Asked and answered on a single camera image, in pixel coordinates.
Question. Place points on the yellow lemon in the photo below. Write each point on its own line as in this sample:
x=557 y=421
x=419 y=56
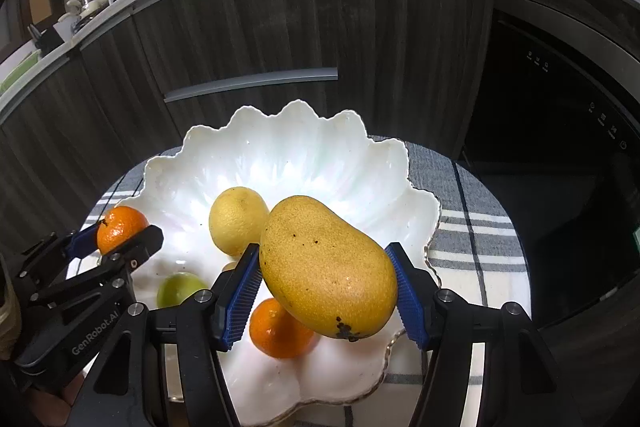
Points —
x=235 y=219

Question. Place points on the green dish basin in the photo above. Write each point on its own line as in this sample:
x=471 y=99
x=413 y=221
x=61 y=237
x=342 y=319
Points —
x=20 y=69

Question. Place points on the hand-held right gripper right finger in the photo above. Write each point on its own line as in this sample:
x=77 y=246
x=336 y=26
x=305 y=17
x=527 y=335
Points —
x=412 y=307

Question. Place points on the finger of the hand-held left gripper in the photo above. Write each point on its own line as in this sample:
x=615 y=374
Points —
x=135 y=247
x=82 y=242

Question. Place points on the green apple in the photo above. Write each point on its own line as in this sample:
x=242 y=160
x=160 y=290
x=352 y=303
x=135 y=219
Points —
x=177 y=289

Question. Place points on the black white checked cloth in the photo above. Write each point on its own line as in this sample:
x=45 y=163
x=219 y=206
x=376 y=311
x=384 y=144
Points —
x=465 y=227

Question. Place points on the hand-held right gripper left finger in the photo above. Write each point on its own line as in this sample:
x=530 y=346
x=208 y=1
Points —
x=240 y=297

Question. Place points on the yellow mango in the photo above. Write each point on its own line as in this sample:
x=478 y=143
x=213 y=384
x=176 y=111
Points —
x=325 y=267

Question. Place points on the black knife block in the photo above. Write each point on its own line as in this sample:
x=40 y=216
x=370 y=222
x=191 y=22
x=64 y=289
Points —
x=47 y=39

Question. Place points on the orange mandarin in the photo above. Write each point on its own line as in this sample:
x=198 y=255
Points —
x=275 y=332
x=120 y=227

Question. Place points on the dark wood base cabinets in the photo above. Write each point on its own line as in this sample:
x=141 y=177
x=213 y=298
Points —
x=250 y=32

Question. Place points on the white scalloped bowl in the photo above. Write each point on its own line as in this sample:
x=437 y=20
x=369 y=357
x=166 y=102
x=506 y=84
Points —
x=300 y=147

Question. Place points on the black built-in dishwasher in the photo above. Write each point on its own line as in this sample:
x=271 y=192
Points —
x=550 y=157

